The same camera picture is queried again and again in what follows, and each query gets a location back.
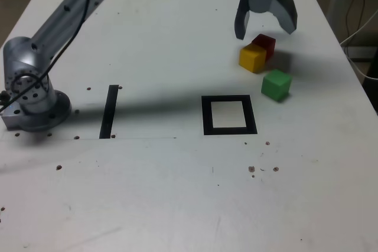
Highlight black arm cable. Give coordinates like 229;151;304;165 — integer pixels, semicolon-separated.
8;0;95;101

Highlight black tape strip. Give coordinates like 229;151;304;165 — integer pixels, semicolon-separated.
99;84;120;140

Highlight green cube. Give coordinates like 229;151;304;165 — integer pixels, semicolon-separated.
260;68;293;102

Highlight black tape square outline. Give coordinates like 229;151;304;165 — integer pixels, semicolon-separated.
201;94;258;136

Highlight yellow cube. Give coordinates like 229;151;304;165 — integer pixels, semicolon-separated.
238;42;267;74

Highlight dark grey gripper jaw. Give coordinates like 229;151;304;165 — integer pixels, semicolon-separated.
234;0;258;40

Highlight red cube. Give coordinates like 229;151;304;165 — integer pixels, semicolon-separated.
252;34;276;62

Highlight white power strip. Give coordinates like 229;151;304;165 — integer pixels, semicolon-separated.
344;45;378;60

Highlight white cable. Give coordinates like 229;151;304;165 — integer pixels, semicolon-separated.
339;9;378;80

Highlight thin black background cable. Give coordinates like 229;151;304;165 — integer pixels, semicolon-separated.
344;0;367;38

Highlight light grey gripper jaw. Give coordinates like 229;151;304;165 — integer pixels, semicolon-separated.
248;0;298;35

